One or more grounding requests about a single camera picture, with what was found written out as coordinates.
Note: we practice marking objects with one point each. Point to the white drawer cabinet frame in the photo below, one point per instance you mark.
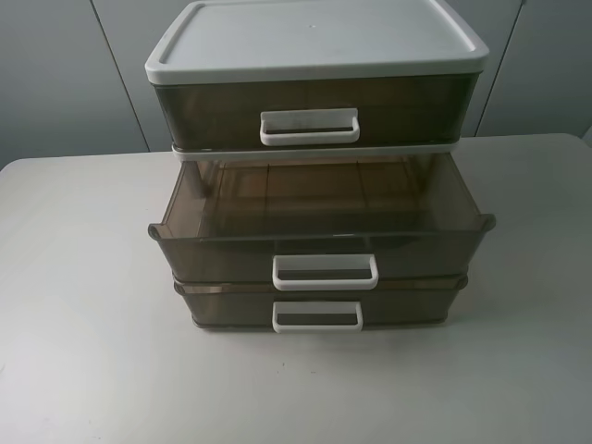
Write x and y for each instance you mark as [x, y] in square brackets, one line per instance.
[266, 41]

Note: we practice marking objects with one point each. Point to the smoky drawer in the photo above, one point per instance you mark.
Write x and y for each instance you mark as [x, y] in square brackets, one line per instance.
[227, 221]
[259, 306]
[416, 110]

